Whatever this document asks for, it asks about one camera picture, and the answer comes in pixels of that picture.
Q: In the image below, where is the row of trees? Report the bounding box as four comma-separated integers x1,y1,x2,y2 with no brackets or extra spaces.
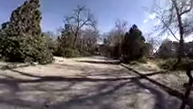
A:
39,12,162,66

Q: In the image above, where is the pale gravel path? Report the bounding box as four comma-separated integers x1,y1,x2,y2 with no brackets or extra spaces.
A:
0,46,193,109

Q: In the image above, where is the dark conifer tree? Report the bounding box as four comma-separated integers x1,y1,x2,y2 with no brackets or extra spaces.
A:
118,23,148,65

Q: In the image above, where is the low dark path edging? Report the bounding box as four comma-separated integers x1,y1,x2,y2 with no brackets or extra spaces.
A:
116,62,189,100

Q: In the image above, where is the dry bare bed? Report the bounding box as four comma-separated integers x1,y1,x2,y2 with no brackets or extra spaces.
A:
126,54,193,99

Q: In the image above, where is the large evergreen bush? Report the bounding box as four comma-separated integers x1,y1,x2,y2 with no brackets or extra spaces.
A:
0,0,60,68

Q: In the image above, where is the big bare tree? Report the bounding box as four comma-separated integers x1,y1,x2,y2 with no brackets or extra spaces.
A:
146,0,193,67

